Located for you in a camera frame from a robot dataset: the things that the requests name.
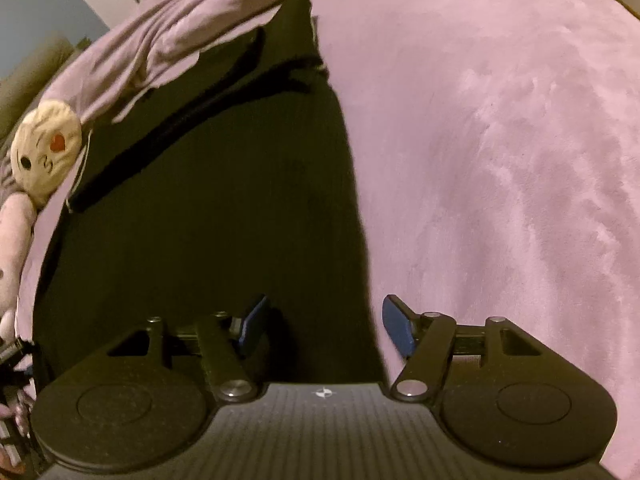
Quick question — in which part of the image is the olive green headboard cushion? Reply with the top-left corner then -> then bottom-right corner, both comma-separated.
0,35 -> 76,142

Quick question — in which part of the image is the pink plush toy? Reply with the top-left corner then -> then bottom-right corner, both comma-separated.
0,193 -> 37,344

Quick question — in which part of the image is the yellow kiss emoji pillow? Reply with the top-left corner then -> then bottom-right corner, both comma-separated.
10,100 -> 82,208

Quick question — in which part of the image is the black knit garment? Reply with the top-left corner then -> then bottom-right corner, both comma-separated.
32,0 -> 385,387

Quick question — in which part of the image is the purple crumpled blanket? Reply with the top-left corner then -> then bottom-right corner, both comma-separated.
40,0 -> 282,124

